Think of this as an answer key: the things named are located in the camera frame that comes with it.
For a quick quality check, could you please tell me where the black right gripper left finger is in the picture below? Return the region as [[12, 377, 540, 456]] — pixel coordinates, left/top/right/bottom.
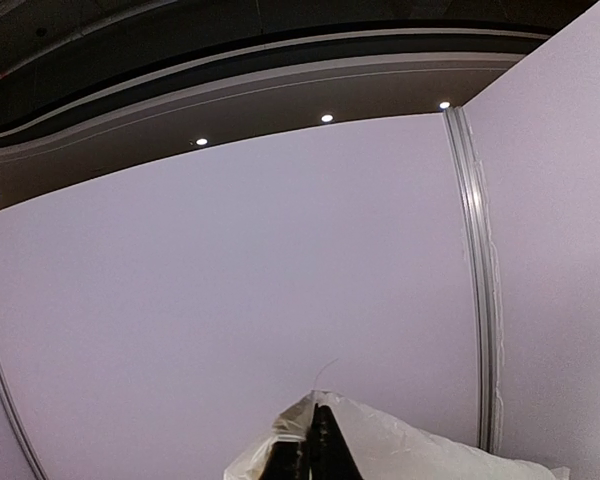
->
[[260, 399, 314, 480]]

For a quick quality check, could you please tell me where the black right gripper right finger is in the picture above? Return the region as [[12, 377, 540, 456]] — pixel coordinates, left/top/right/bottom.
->
[[310, 405, 363, 480]]

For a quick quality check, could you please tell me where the translucent white trash bag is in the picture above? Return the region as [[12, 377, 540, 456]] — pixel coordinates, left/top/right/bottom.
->
[[224, 390, 570, 480]]

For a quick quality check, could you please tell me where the right aluminium frame post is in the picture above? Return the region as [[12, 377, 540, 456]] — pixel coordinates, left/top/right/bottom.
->
[[443, 107, 504, 454]]

